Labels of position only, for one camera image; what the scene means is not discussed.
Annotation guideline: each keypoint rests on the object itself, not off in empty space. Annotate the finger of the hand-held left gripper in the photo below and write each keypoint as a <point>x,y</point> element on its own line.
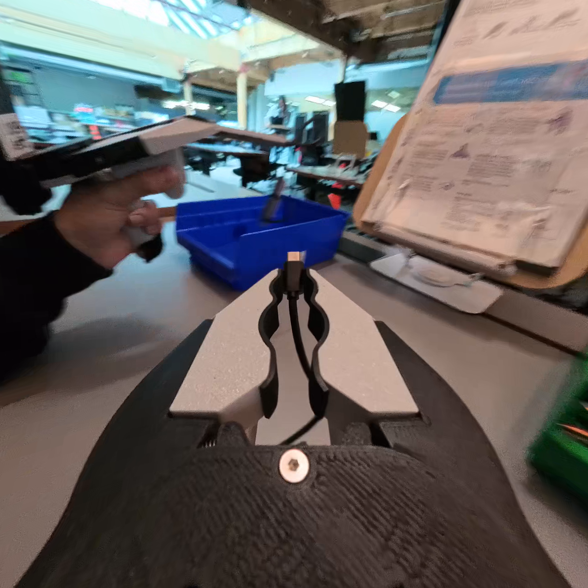
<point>177,135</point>
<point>257,137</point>

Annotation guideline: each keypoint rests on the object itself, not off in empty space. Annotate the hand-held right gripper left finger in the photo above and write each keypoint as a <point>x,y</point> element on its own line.
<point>220,363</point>

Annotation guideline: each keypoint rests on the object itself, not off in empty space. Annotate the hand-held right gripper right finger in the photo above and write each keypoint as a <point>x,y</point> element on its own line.
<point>363,367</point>

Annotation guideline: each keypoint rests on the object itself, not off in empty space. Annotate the dark grey USB adapter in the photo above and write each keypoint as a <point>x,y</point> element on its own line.
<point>273,204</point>

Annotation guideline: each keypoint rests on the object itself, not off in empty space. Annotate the blue plastic bin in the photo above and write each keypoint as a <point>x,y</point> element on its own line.
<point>257,257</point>

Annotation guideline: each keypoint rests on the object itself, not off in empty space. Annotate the green plastic bin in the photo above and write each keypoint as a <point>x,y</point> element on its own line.
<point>556,454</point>

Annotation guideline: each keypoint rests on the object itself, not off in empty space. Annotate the grey desk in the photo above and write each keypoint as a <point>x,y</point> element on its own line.
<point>138,349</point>

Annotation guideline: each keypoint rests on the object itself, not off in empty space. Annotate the person's left hand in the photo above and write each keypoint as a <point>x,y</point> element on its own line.
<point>101,220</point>

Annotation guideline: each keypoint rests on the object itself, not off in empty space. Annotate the black office chair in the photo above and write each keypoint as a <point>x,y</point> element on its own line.
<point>251,167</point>

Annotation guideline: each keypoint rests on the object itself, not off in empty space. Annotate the brown office table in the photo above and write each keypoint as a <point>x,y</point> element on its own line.
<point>321,174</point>

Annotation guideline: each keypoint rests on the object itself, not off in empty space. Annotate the cardboard box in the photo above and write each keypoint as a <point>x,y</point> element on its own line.
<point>350,140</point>

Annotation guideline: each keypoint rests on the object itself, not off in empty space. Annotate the black speaker box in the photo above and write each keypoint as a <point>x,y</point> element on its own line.
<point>350,101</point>

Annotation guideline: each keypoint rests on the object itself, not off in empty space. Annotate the orange object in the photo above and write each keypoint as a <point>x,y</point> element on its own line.
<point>335,201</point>

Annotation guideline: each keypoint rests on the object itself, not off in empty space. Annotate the monitor with white stand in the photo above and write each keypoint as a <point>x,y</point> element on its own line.
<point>381,174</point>

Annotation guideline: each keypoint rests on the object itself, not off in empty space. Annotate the white document stand base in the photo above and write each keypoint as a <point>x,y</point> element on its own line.
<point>473,296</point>

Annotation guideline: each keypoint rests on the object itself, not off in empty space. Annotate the printed instruction sheet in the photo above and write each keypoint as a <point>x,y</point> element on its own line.
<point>482,160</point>

